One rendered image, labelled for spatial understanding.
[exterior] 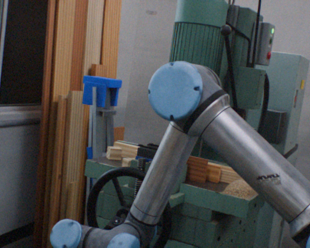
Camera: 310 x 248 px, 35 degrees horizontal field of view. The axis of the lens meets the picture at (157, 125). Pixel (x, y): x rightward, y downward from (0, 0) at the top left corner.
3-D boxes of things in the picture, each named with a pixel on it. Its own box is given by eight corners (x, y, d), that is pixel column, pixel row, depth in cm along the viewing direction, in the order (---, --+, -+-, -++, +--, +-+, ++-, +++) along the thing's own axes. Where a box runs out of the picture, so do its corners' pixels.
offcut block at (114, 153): (108, 159, 177) (110, 148, 177) (106, 157, 181) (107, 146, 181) (120, 160, 179) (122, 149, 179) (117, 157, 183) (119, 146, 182)
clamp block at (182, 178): (126, 186, 154) (129, 159, 153) (145, 180, 166) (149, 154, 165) (168, 197, 148) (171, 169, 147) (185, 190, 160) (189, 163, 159)
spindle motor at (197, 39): (156, 85, 167) (169, -8, 163) (177, 86, 183) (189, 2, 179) (204, 92, 159) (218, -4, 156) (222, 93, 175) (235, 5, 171)
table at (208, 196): (66, 179, 164) (69, 162, 164) (114, 168, 192) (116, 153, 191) (238, 227, 138) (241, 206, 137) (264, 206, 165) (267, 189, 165)
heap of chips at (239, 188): (220, 192, 151) (222, 180, 151) (233, 185, 163) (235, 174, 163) (248, 199, 147) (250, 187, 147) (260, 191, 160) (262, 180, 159)
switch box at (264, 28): (247, 62, 189) (254, 20, 187) (254, 64, 198) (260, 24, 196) (263, 64, 186) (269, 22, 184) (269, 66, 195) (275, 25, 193)
